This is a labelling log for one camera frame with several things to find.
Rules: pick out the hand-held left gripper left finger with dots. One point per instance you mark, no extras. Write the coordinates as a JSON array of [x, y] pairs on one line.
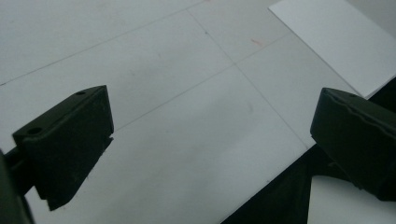
[[68, 146]]

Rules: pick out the white paper sheet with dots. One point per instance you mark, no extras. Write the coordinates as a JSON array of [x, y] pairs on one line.
[[336, 40]]

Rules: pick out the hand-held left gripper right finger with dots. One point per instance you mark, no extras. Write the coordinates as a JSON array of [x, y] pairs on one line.
[[358, 140]]

